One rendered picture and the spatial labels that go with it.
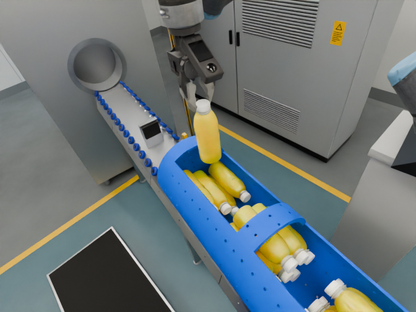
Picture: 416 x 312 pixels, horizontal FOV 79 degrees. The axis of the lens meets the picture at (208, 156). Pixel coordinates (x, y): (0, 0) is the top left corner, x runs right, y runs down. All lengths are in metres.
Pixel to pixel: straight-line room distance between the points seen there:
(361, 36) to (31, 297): 2.82
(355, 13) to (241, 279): 1.64
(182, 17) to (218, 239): 0.55
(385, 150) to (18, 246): 2.66
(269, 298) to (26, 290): 2.05
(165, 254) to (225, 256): 1.37
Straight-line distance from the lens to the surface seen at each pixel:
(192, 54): 0.58
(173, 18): 0.58
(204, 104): 0.68
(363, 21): 1.91
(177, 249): 2.07
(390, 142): 1.21
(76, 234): 2.49
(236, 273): 0.72
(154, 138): 1.39
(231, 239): 0.70
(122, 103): 1.88
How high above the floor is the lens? 1.83
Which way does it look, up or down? 45 degrees down
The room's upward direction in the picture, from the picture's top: 9 degrees counter-clockwise
